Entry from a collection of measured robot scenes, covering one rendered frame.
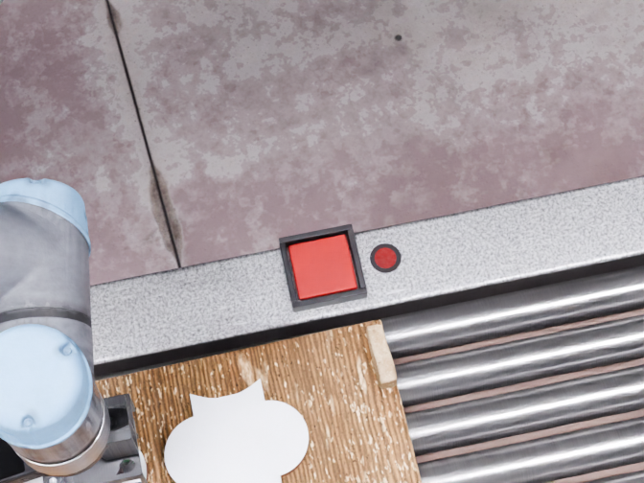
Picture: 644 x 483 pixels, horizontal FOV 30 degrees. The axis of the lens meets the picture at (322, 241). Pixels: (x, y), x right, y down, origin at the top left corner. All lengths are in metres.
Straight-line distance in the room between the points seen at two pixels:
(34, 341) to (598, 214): 0.65
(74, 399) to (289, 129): 1.54
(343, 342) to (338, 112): 1.19
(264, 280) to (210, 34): 1.26
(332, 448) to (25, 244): 0.41
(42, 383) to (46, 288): 0.08
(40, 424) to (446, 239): 0.55
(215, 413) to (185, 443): 0.04
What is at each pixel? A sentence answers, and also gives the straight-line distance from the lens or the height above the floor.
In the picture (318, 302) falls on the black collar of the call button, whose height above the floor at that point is 0.93.
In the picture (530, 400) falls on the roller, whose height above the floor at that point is 0.92.
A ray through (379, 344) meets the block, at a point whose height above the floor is 0.96.
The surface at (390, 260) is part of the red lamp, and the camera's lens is 1.22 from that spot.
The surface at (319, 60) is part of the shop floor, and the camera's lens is 2.38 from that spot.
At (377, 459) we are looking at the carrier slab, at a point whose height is 0.94.
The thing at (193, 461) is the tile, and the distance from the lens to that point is 1.14.
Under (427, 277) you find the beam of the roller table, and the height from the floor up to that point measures 0.91.
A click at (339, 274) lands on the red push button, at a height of 0.93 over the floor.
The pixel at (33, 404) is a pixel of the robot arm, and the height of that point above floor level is 1.30.
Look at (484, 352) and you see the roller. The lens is 1.20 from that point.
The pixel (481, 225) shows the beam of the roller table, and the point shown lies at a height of 0.92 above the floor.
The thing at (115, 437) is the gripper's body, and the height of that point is 1.14.
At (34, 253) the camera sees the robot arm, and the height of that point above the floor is 1.28.
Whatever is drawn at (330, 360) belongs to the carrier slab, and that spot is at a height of 0.94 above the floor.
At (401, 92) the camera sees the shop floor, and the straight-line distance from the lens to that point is 2.35.
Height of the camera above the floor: 2.06
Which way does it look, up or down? 69 degrees down
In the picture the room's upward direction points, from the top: 3 degrees counter-clockwise
